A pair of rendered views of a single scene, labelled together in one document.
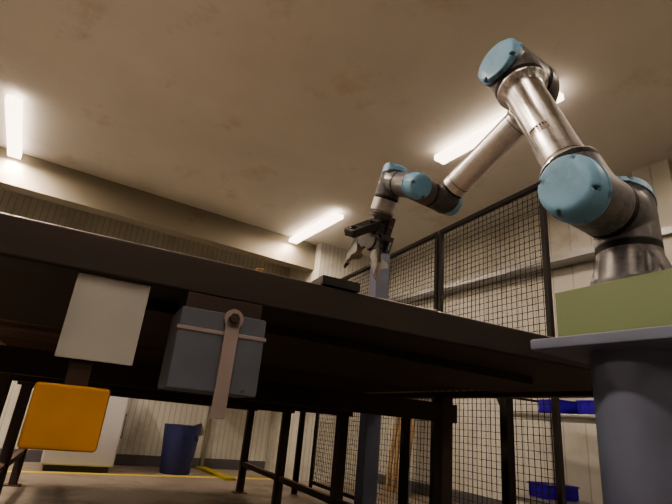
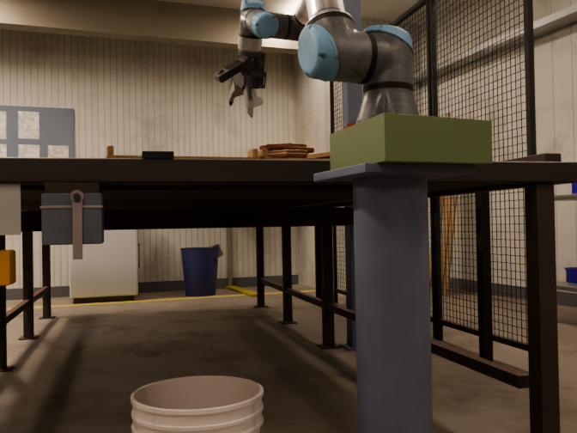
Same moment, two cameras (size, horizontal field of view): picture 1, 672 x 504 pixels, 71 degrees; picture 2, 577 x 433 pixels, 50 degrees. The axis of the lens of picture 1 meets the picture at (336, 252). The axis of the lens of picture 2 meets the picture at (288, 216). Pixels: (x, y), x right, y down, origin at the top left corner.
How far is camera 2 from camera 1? 85 cm
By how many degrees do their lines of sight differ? 22
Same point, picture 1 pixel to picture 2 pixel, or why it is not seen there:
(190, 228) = (159, 28)
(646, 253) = (385, 96)
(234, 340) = (80, 210)
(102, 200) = (52, 15)
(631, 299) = (355, 142)
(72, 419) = not seen: outside the picture
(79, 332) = not seen: outside the picture
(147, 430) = (167, 256)
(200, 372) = (62, 233)
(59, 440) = not seen: outside the picture
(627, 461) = (357, 256)
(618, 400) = (356, 215)
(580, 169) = (312, 39)
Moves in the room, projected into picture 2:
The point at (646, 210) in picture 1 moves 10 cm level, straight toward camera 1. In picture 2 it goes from (387, 57) to (358, 50)
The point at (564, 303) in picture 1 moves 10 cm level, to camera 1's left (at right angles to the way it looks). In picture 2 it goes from (332, 143) to (291, 144)
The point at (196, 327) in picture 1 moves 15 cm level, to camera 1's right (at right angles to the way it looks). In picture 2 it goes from (52, 206) to (113, 204)
